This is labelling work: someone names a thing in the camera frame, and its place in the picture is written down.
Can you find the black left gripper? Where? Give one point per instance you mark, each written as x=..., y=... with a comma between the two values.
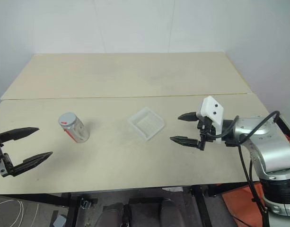
x=0, y=160

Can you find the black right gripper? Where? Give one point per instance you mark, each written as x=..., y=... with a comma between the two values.
x=207, y=128

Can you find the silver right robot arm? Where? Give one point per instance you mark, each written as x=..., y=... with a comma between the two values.
x=270, y=151

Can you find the translucent white plastic container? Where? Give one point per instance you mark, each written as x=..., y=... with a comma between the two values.
x=146, y=123

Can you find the silver bottle cap red arrow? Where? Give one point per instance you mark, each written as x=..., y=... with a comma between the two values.
x=67, y=120

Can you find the clear jar with grey lid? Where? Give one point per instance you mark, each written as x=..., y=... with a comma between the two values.
x=77, y=132

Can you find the black mat with white lines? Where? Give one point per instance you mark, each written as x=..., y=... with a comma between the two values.
x=21, y=210

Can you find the small grey box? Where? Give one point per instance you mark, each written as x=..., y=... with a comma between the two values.
x=59, y=221

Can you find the dark rounded shape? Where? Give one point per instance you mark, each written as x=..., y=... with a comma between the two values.
x=170, y=212
x=114, y=214

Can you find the orange floor mat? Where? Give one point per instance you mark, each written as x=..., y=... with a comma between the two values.
x=239, y=205

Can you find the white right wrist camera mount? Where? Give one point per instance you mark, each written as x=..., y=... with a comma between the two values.
x=212, y=106

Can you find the grey metal bracket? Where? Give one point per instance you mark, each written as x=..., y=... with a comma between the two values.
x=85, y=203

